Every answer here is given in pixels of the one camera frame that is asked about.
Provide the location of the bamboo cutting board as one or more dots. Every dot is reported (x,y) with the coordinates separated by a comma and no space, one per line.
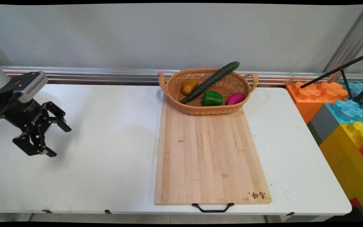
(211,157)

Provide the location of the yellow giant toy brick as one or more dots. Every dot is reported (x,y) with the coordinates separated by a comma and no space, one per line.
(347,157)

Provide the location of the grey giant toy brick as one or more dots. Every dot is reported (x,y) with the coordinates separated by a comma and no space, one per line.
(325,123)

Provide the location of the green bell pepper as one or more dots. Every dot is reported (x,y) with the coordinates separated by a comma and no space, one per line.
(212,98)

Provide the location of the aluminium rail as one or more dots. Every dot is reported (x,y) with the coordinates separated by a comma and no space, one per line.
(90,74)

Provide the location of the orange giant toy brick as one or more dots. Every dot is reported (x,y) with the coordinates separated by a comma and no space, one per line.
(307,101)

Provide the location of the black tripod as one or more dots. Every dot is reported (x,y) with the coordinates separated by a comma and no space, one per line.
(345,80)

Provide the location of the brown potato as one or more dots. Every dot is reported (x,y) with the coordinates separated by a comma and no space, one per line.
(189,86)

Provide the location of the magenta eggplant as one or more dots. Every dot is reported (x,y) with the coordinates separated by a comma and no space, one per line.
(235,98)

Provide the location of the blue giant toy brick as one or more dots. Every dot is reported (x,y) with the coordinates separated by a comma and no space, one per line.
(348,110)

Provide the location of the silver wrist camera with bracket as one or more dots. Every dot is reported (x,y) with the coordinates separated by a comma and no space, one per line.
(27,85)

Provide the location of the aluminium frame post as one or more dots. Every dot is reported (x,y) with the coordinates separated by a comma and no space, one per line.
(351,41)

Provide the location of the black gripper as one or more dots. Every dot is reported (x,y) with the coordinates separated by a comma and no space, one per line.
(24,114)

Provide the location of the long green cucumber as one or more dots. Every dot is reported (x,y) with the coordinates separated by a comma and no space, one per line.
(213,80)

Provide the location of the woven wicker basket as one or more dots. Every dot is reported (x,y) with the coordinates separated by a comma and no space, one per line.
(197,108)

